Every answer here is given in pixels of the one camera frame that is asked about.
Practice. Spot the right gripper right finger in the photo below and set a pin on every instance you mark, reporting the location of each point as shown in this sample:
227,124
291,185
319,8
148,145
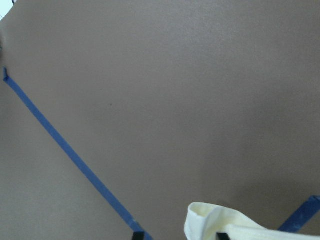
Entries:
222,236

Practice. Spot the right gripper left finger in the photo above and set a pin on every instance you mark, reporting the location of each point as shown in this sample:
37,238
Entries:
138,235

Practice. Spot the cream long-sleeve cat shirt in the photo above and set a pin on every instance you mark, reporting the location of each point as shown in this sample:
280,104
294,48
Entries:
205,220

